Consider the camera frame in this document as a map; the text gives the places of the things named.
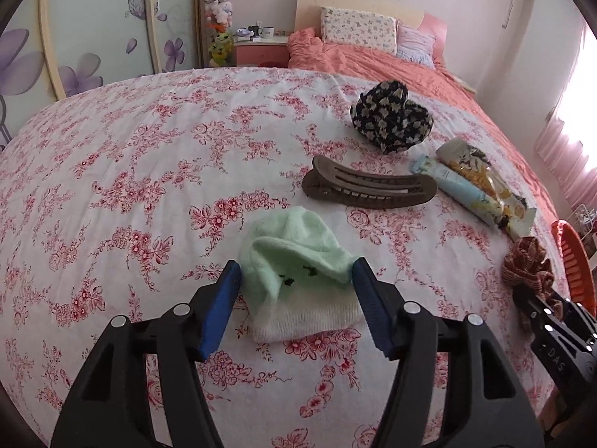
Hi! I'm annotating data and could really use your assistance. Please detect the plush toy display tube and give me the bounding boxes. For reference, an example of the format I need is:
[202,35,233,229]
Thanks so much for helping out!
[201,0,234,67]

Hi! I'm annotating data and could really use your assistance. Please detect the pink white nightstand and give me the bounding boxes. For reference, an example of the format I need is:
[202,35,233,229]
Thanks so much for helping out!
[234,37,290,68]

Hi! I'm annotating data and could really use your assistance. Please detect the black white floral scrunchie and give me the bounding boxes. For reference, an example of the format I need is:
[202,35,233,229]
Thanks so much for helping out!
[350,80,434,155]

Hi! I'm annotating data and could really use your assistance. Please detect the light blue cream tube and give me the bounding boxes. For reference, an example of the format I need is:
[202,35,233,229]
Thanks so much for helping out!
[411,155,509,228]

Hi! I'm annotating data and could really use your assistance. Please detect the yellow snack wrapper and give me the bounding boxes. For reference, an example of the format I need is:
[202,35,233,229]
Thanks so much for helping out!
[436,139,536,241]

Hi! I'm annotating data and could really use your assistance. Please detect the salmon pink bed duvet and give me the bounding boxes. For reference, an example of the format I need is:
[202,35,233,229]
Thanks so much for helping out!
[287,27,557,221]

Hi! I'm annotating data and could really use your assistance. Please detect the brown red scrunchie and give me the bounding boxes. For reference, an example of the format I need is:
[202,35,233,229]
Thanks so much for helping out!
[501,236,554,296]

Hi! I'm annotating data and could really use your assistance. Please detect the floral white pillow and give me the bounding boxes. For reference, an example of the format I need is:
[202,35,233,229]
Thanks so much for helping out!
[321,6,398,55]

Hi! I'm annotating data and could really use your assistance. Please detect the pink striped pillow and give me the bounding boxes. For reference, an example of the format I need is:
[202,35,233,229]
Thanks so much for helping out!
[396,22,436,69]

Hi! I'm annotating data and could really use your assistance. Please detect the cluttered shelf rack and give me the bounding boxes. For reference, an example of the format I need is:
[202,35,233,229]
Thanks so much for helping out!
[570,203,596,259]

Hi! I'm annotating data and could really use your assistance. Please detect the red floral white tablecloth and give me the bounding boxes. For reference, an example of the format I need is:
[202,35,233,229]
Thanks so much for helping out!
[1,68,559,440]

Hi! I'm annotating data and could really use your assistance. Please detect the brown plastic hair clip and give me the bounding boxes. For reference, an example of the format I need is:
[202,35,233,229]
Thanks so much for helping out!
[301,156,438,209]

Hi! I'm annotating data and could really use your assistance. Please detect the pink window curtain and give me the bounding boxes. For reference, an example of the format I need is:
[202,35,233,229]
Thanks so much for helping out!
[535,27,597,207]

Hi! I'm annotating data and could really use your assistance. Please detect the floral sliding wardrobe door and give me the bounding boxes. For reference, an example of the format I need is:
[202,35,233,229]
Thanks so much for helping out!
[1,0,199,146]

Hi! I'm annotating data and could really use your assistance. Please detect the orange plastic trash basket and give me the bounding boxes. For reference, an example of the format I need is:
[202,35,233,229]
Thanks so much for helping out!
[551,220,596,317]

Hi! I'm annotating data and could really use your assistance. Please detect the beige pink headboard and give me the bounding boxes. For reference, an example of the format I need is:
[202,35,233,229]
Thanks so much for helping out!
[293,0,447,60]

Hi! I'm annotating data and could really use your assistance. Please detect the white mug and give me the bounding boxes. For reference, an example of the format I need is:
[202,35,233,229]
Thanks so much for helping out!
[260,27,275,38]

